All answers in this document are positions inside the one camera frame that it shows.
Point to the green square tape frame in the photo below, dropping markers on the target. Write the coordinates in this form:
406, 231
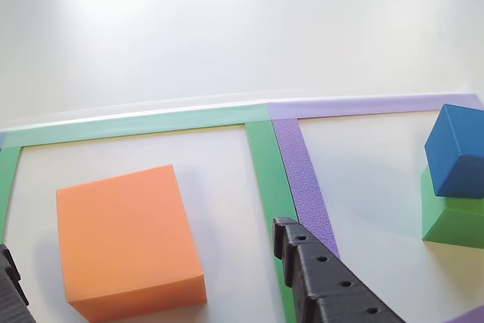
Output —
264, 156

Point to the large orange cube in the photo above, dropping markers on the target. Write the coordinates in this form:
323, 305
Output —
121, 232

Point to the blue square tape frame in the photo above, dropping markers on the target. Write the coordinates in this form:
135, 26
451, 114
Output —
2, 139

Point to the medium green cube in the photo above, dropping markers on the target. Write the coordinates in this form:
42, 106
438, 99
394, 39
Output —
453, 221

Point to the purple square tape frame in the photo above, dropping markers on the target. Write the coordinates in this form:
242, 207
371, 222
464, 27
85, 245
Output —
302, 175

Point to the small blue cube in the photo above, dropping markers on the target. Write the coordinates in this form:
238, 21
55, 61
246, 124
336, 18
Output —
450, 141

